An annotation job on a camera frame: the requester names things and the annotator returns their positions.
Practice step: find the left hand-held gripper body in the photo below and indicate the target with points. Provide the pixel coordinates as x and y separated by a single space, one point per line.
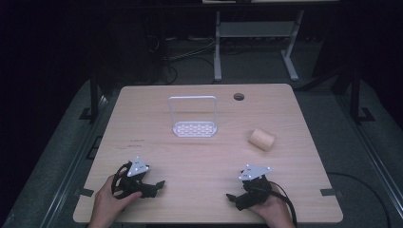
134 180

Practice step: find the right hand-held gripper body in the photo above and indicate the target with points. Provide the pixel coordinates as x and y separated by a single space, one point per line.
255 182

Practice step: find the person's right hand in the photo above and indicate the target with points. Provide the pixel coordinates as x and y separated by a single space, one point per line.
274 210

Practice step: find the person's left hand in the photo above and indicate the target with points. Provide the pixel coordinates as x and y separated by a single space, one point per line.
109 202

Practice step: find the tan cylindrical block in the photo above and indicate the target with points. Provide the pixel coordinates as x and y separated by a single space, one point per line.
262 139

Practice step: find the grey tape strip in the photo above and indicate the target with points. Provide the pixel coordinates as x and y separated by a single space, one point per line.
329 192
84 192

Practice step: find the dark round table grommet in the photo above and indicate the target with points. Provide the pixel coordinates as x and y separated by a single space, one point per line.
239 97

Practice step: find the black metal stand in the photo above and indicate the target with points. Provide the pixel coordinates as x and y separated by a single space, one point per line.
356 95
93 98

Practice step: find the white metal desk frame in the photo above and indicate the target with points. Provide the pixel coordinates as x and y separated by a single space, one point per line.
253 30

